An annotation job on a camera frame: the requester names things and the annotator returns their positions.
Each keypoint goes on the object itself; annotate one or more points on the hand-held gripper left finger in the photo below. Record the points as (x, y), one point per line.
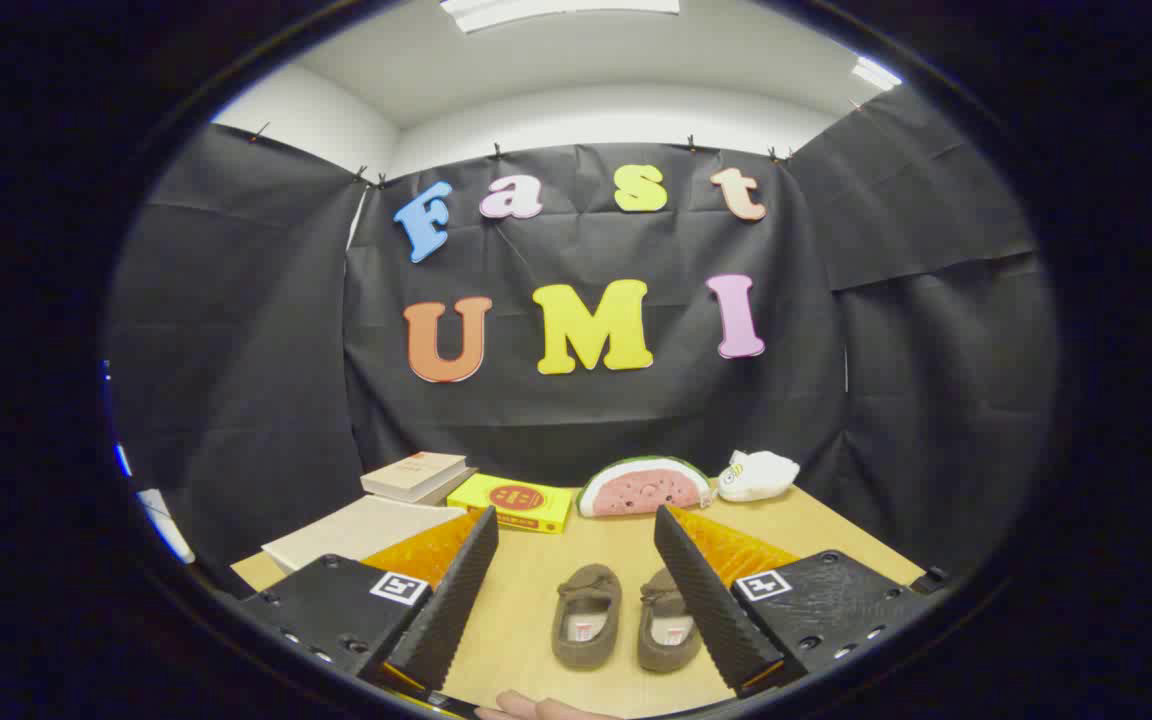
(456, 600)

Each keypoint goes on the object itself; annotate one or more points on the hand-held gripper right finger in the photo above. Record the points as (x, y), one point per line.
(701, 600)

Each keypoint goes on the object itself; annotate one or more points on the brown fuzzy shoe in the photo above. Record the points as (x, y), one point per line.
(658, 650)
(586, 590)

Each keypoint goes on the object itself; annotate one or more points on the beige fabric storage box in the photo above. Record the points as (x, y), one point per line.
(356, 530)

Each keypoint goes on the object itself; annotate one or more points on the grey book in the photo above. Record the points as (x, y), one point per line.
(451, 488)

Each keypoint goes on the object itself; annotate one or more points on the yellow book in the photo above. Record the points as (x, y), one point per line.
(516, 500)

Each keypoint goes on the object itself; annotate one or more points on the watermelon slice plush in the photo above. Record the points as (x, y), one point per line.
(641, 488)

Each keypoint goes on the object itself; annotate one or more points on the beige book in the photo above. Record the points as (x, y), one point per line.
(414, 472)

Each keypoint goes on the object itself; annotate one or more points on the white plush toy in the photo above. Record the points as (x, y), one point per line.
(761, 475)

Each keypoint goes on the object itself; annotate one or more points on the black backdrop cloth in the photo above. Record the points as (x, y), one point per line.
(586, 420)

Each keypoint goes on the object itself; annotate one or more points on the white flat device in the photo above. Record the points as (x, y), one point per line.
(166, 525)

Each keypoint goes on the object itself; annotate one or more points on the small ceiling light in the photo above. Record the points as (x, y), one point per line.
(876, 73)

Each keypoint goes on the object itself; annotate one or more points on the long ceiling light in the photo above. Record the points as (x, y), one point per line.
(556, 10)

